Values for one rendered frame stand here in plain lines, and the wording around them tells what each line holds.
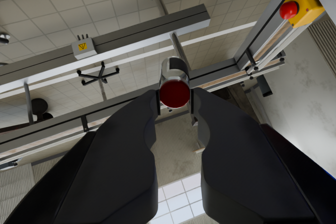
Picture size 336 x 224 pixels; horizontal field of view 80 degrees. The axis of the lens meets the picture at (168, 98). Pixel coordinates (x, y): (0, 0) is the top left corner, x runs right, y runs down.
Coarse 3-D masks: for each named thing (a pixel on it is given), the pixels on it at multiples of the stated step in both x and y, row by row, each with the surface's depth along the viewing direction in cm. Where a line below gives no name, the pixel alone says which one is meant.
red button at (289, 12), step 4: (284, 4) 48; (288, 4) 47; (292, 4) 47; (280, 8) 49; (284, 8) 48; (288, 8) 47; (292, 8) 47; (296, 8) 47; (280, 12) 49; (284, 12) 48; (288, 12) 47; (292, 12) 47; (284, 16) 48; (288, 16) 48; (292, 16) 48
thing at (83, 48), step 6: (72, 42) 116; (78, 42) 116; (84, 42) 116; (90, 42) 116; (72, 48) 115; (78, 48) 115; (84, 48) 115; (90, 48) 115; (78, 54) 114; (84, 54) 116; (90, 54) 118
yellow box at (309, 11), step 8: (288, 0) 49; (296, 0) 47; (304, 0) 45; (312, 0) 45; (304, 8) 46; (312, 8) 44; (320, 8) 45; (296, 16) 49; (304, 16) 47; (312, 16) 48; (320, 16) 50; (296, 24) 50; (304, 24) 51
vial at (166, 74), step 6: (168, 60) 15; (162, 66) 15; (168, 66) 14; (162, 72) 14; (168, 72) 14; (174, 72) 14; (180, 72) 14; (162, 78) 14; (168, 78) 13; (174, 78) 13; (180, 78) 13; (186, 78) 14
